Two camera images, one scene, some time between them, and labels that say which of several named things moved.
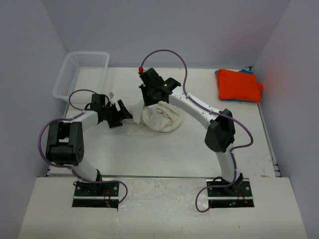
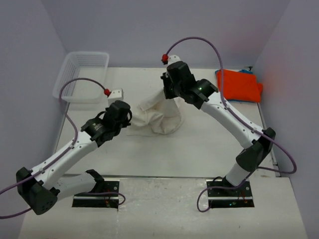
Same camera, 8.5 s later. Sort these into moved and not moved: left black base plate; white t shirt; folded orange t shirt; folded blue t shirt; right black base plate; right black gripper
Moved: white t shirt; right black gripper
Not moved: right black base plate; left black base plate; folded blue t shirt; folded orange t shirt
